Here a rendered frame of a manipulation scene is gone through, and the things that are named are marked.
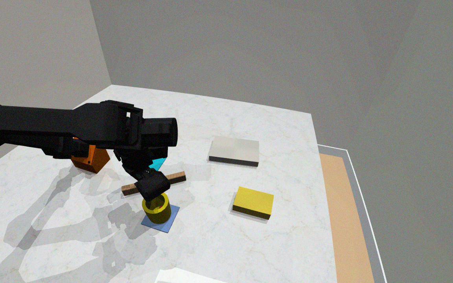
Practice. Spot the yellow flat block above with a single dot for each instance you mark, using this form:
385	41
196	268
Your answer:
253	202

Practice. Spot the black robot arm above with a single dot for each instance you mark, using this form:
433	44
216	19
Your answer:
103	124

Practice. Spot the long wooden bar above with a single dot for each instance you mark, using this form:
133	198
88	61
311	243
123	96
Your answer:
173	178

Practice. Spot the olive-yellow cup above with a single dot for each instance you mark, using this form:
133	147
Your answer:
155	214

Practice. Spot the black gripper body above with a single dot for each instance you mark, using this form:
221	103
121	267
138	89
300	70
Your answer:
152	183

